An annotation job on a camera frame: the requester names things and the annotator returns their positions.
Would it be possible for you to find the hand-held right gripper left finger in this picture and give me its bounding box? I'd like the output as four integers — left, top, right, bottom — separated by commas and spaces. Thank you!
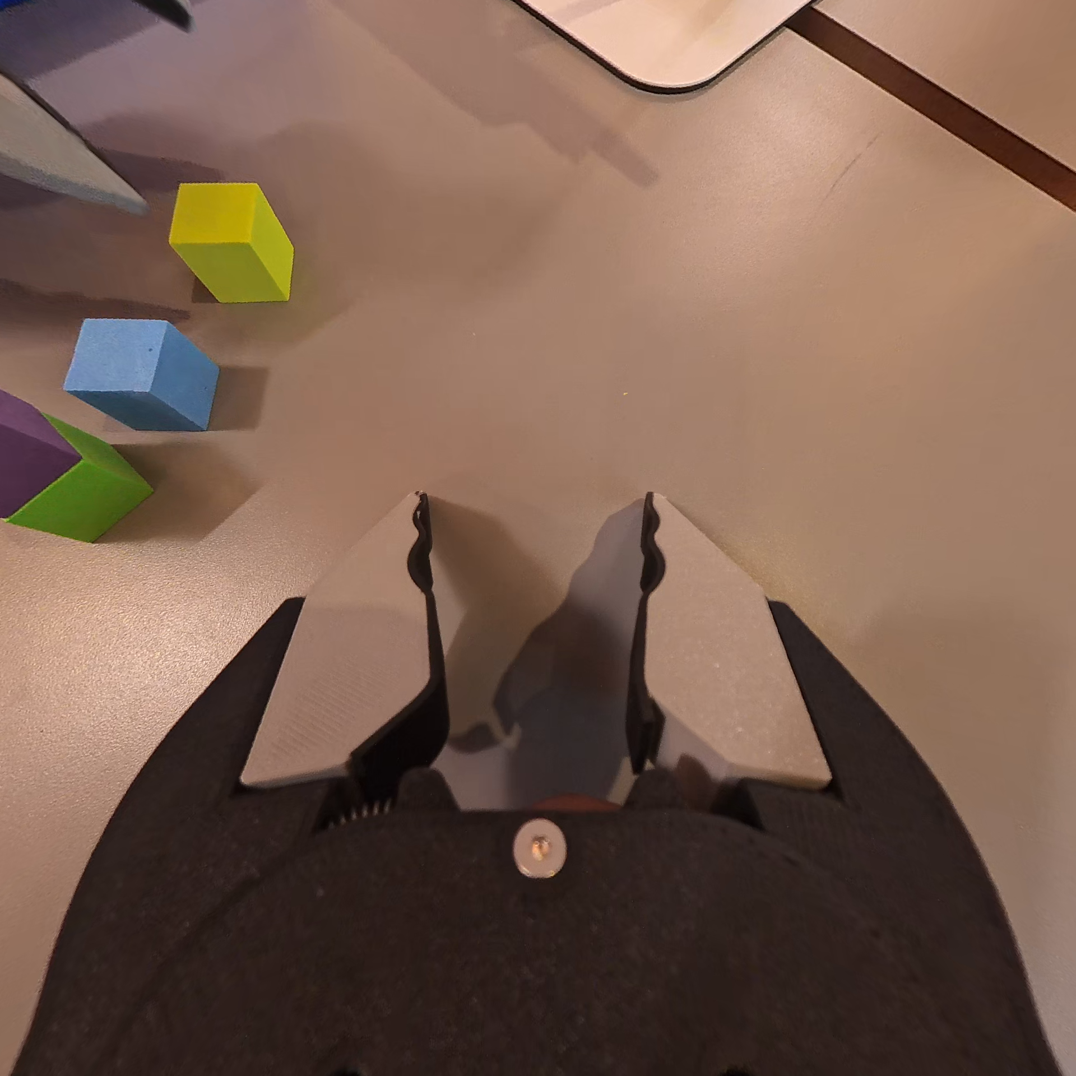
239, 491, 452, 790

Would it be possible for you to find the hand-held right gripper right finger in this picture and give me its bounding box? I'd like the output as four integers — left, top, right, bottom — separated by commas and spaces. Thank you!
626, 491, 833, 791

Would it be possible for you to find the yellow foam cube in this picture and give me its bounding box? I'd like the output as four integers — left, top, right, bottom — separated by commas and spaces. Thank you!
168, 182, 295, 304

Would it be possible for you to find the blue foam cube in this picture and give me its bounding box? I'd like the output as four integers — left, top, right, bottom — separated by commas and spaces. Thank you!
63, 318, 221, 432

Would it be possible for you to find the purple foam cube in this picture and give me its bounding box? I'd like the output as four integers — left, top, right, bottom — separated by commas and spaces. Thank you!
0, 388, 82, 520

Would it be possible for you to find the green foam cube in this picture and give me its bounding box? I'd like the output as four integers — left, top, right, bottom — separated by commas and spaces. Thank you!
7, 412, 155, 543

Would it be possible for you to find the white document stand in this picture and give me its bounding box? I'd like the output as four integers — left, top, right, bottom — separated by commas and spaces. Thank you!
513, 0, 820, 92

